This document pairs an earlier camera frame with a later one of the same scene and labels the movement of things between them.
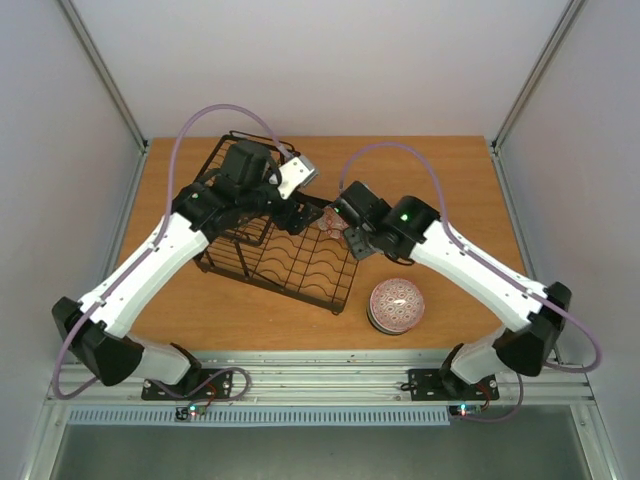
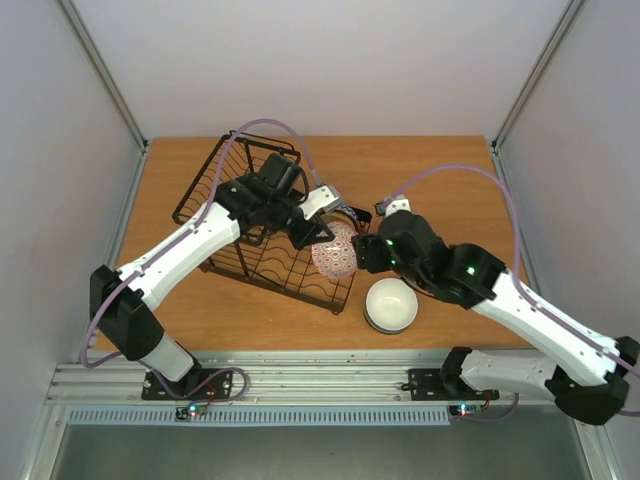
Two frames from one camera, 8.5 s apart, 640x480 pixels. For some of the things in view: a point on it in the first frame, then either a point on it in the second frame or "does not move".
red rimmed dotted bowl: x=397 y=305 -> x=336 y=258
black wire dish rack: x=276 y=254 does not move
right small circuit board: x=464 y=409 does not move
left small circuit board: x=191 y=410 does not move
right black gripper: x=353 y=239 -> x=368 y=253
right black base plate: x=437 y=385 does not move
